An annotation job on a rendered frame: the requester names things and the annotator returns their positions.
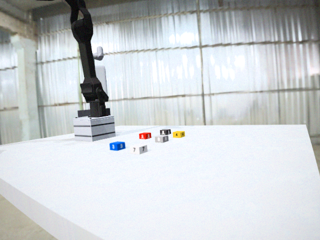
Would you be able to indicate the yellow block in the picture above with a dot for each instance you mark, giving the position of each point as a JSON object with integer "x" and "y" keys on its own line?
{"x": 178, "y": 134}

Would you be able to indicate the blue block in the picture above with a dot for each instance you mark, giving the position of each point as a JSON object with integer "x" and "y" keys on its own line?
{"x": 116, "y": 146}

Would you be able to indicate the red block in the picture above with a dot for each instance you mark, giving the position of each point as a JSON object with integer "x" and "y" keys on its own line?
{"x": 145, "y": 135}

